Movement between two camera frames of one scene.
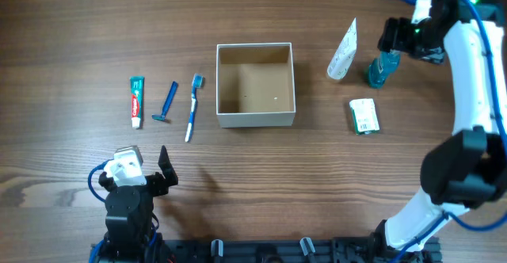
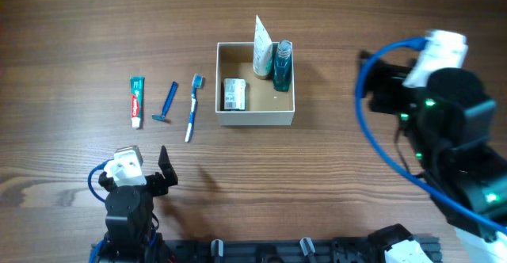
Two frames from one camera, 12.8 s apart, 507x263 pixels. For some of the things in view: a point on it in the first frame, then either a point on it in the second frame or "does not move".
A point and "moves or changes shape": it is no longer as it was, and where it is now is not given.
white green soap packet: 364,116 to 234,89
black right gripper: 391,38 to 390,78
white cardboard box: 255,85 does not move
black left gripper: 155,180 does not move
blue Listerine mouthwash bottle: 386,62 moves or changes shape
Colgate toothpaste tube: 137,84 does not move
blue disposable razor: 162,117 does not move
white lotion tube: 343,58 to 262,57
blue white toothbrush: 197,82 does not move
